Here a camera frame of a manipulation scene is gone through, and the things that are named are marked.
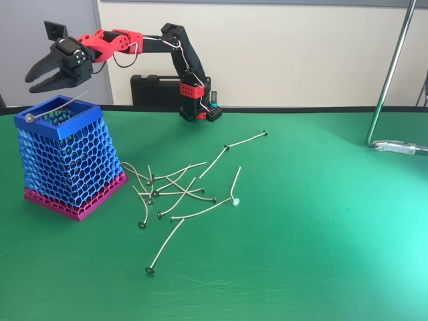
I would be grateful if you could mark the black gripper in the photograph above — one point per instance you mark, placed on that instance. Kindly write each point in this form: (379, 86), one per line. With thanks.
(71, 67)

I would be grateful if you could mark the blue and magenta mesh basket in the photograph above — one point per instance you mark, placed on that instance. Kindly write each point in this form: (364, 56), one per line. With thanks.
(67, 160)

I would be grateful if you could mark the long metal stick upper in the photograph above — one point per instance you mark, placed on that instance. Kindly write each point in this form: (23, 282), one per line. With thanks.
(264, 133)

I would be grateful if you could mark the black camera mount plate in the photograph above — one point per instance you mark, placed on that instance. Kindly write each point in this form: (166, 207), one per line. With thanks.
(55, 30)

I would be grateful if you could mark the candle wick with metal base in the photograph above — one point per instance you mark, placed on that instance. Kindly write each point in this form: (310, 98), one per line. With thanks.
(149, 201)
(150, 270)
(160, 215)
(214, 199)
(226, 147)
(148, 182)
(202, 190)
(29, 117)
(154, 193)
(141, 225)
(153, 179)
(236, 202)
(172, 219)

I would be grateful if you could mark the green table cloth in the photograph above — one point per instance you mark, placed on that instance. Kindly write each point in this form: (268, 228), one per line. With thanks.
(301, 250)

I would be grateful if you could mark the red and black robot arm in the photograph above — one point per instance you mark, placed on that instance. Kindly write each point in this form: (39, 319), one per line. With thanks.
(190, 57)

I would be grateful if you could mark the black plastic tool case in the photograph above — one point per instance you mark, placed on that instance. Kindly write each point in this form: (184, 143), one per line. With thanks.
(150, 93)

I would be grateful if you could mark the chrome tube frame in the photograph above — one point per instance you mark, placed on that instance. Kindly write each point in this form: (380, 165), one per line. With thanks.
(392, 67)

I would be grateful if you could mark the dark chair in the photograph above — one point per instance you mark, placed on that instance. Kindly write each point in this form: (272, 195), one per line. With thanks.
(426, 87)

